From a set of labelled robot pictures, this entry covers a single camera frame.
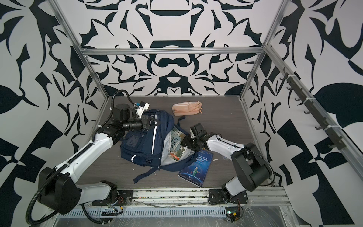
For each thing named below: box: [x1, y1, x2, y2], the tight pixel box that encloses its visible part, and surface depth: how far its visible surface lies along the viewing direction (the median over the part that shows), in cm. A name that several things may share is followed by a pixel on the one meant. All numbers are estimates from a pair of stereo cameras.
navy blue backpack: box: [120, 109, 198, 184], surface depth 81 cm
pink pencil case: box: [171, 100, 203, 116], surface depth 114 cm
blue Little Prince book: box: [177, 148, 214, 188], surface depth 85 cm
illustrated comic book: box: [168, 127, 187, 162], surface depth 89 cm
